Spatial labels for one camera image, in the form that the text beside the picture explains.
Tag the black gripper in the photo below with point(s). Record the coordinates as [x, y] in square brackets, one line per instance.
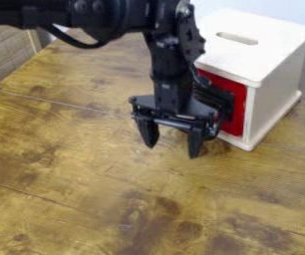
[175, 45]

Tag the red wooden drawer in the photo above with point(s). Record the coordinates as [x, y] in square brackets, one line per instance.
[232, 126]

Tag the black metal drawer handle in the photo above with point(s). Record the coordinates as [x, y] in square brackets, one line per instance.
[217, 99]

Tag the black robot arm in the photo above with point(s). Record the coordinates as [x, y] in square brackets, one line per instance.
[88, 24]

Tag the white wooden box cabinet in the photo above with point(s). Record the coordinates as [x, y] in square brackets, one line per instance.
[254, 58]

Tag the wooden panel at left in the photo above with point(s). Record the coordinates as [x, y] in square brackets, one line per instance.
[18, 46]

